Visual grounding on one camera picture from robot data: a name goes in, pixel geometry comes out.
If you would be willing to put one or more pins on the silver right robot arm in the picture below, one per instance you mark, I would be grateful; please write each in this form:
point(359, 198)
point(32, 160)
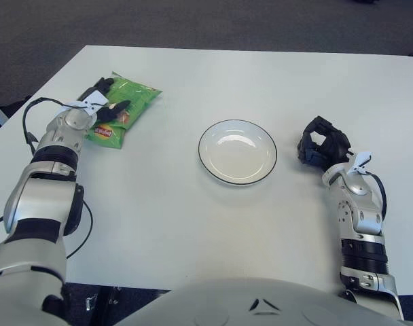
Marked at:
point(362, 220)

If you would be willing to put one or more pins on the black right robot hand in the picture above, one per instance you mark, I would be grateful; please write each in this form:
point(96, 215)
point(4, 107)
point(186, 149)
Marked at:
point(335, 146)

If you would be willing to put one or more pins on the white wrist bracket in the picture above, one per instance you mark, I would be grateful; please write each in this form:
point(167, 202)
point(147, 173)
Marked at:
point(94, 98)
point(361, 161)

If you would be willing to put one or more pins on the green snack bag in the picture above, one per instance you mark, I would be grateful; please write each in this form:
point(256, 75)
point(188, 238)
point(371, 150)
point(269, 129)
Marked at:
point(138, 98)

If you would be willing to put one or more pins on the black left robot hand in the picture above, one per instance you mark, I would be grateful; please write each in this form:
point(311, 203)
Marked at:
point(106, 113)

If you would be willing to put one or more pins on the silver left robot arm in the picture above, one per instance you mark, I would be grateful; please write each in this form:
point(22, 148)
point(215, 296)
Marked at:
point(36, 197)

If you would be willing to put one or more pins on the white plate with black rim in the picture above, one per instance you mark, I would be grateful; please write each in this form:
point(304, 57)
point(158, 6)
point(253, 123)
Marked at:
point(237, 156)

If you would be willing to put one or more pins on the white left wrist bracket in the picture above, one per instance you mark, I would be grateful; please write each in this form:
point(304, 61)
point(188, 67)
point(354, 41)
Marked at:
point(94, 98)

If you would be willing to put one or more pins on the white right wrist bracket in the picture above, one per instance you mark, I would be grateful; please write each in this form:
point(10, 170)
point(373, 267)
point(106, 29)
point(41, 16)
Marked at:
point(361, 161)

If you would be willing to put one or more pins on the grey robot torso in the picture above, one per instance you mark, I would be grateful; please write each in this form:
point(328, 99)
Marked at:
point(261, 302)

